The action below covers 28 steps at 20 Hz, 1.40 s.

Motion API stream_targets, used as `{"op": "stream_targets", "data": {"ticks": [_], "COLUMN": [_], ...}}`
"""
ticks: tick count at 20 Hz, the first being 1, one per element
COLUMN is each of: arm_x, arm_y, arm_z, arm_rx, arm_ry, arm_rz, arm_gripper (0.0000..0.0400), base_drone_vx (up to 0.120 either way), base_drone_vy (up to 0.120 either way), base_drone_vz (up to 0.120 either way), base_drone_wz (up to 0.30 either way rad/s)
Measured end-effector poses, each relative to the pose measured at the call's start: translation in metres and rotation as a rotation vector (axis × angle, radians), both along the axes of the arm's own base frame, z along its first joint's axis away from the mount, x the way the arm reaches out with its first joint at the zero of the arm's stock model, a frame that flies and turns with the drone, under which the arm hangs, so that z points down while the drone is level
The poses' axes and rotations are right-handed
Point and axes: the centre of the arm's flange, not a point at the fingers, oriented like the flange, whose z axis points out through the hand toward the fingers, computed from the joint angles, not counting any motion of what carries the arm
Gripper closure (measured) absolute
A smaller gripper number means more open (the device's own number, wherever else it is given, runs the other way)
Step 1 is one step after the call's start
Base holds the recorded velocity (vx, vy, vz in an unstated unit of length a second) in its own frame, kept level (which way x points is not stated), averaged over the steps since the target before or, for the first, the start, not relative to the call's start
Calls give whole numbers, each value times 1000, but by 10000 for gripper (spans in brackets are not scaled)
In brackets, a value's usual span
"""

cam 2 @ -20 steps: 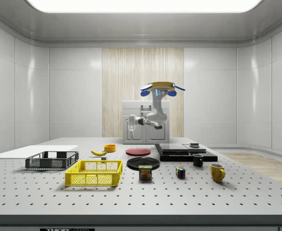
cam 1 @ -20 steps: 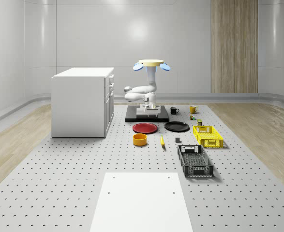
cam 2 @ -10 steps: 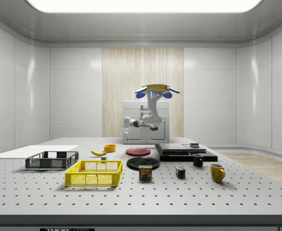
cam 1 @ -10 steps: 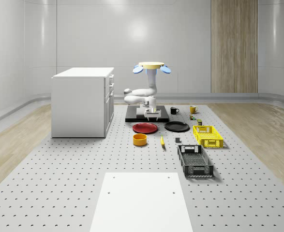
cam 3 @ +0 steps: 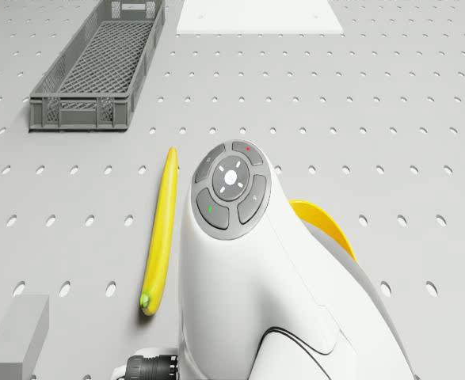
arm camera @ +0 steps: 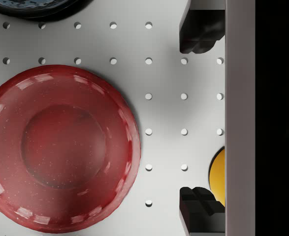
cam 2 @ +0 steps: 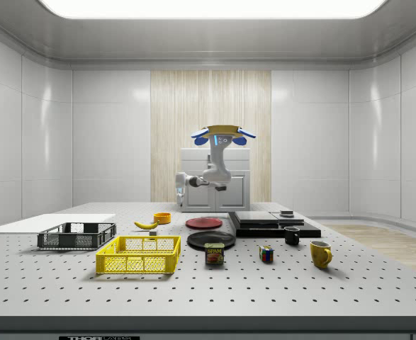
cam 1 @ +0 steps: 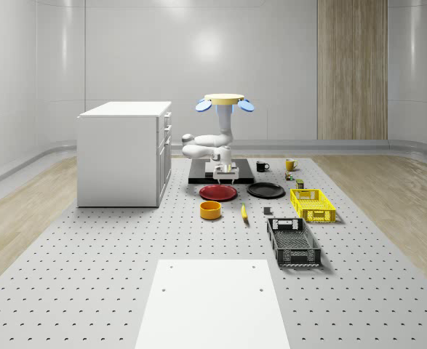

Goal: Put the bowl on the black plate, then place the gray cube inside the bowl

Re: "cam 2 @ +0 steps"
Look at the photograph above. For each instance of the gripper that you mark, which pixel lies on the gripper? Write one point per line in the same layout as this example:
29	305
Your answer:
179	197

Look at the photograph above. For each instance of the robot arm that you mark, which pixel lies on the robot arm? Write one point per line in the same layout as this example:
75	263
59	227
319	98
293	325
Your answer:
219	166

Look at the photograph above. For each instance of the yellow bowl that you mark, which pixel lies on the yellow bowl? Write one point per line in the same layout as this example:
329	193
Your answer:
162	219

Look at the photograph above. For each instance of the red plate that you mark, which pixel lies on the red plate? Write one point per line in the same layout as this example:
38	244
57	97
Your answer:
203	223

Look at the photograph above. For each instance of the banana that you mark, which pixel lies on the banana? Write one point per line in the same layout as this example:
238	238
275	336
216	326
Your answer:
146	225

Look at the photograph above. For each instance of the black plate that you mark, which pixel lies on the black plate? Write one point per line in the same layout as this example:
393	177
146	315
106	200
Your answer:
207	238

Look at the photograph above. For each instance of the white cabinet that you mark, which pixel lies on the white cabinet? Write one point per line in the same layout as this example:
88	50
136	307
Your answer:
236	191

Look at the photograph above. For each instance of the flat-sided can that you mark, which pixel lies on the flat-sided can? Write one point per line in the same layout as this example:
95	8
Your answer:
214	254

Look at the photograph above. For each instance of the yellow basket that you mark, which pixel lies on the yellow basket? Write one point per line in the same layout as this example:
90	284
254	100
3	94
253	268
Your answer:
136	263

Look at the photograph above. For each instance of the black stove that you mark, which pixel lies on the black stove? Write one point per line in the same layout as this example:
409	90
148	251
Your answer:
257	221

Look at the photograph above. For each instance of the puzzle cube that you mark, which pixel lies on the puzzle cube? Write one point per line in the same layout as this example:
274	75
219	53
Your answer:
266	254

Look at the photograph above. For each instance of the dark grey basket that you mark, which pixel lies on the dark grey basket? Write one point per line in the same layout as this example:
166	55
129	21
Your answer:
73	239

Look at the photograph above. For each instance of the black mug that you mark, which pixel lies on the black mug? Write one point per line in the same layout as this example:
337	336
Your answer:
291	236

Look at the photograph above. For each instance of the white board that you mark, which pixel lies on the white board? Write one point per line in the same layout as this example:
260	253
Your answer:
34	222

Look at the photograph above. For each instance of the yellow mug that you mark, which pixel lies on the yellow mug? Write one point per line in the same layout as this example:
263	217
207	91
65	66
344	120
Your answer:
319	255

